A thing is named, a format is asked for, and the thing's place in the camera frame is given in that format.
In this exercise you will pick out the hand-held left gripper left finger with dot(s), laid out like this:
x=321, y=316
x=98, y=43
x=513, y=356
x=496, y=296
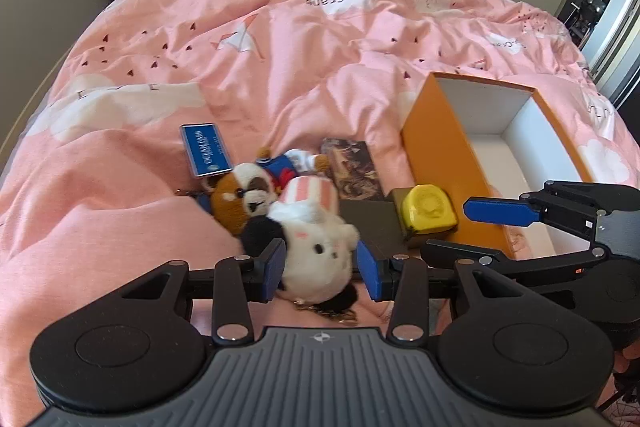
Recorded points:
x=274, y=269

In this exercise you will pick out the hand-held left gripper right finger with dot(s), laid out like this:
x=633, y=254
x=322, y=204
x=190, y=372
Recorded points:
x=367, y=274

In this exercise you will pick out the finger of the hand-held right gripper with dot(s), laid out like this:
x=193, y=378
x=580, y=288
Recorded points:
x=450, y=252
x=500, y=212

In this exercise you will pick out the pink pouch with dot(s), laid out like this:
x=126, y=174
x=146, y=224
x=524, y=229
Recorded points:
x=520, y=241

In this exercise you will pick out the yellow tape measure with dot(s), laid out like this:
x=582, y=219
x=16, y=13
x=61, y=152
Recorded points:
x=427, y=207

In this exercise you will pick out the small dark box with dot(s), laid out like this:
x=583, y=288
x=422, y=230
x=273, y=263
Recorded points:
x=372, y=222

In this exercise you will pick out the olive box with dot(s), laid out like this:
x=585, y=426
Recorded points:
x=397, y=207

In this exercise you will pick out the calico cat plush blue outfit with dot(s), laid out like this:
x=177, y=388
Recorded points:
x=240, y=202

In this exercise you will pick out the orange cardboard box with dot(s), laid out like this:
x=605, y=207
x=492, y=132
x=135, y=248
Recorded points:
x=435, y=142

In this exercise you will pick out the dark picture card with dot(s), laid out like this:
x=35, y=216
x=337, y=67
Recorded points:
x=350, y=167

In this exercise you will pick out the blue name tag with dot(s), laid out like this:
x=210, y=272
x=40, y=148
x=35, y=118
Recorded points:
x=205, y=149

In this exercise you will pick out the pink printed blanket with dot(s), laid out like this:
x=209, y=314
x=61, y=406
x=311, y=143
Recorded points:
x=150, y=32

